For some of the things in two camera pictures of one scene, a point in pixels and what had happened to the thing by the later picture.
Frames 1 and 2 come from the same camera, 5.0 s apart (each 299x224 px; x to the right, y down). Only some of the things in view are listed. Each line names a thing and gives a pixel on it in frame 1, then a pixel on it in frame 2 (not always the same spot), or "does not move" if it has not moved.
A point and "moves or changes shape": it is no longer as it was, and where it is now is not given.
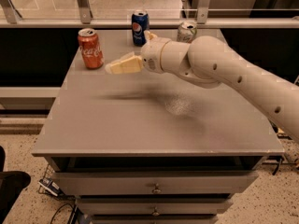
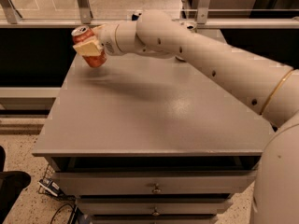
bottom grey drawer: (154, 218) does not move
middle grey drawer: (153, 206) does not move
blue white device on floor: (51, 187) does not move
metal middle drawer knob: (155, 213) does not move
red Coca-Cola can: (91, 48) moves or changes shape
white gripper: (151, 55) → (106, 38)
